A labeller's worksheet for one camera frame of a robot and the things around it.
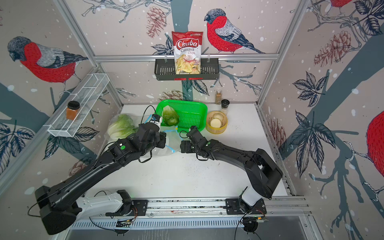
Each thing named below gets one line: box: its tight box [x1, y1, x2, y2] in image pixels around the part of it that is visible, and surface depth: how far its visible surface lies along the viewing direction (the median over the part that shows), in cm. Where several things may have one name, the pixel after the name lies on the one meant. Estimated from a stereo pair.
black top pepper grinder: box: [221, 99, 230, 116], surface depth 109 cm
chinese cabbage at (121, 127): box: [108, 114, 139, 139], surface depth 100 cm
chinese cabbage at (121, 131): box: [107, 123, 140, 144], surface depth 97 cm
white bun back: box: [213, 113, 224, 124], surface depth 108 cm
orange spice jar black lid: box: [66, 100, 80, 121], surface depth 67 cm
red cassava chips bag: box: [171, 31, 204, 75], surface depth 87 cm
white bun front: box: [210, 118, 221, 128], surface depth 103 cm
